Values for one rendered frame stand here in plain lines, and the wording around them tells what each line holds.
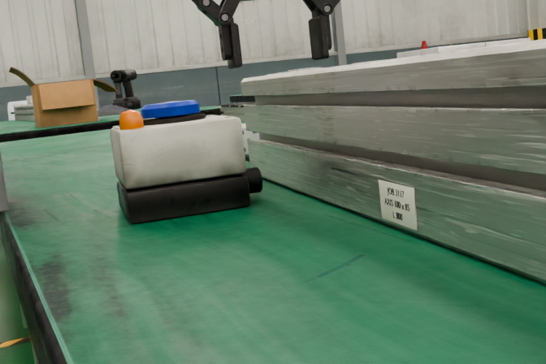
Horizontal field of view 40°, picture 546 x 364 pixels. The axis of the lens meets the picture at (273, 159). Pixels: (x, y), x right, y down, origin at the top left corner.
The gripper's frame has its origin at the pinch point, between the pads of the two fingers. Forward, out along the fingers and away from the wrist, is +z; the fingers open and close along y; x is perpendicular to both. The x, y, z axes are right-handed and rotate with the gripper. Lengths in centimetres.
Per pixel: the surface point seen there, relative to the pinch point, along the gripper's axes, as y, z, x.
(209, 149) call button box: 11.4, 6.6, 21.2
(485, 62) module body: 5.0, 2.9, 44.0
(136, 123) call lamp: 15.7, 4.4, 20.9
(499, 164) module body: 5.0, 6.7, 44.4
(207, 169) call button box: 11.7, 7.9, 21.2
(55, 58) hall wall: 19, -64, -1096
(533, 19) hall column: -490, -32, -663
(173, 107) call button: 13.1, 3.8, 19.2
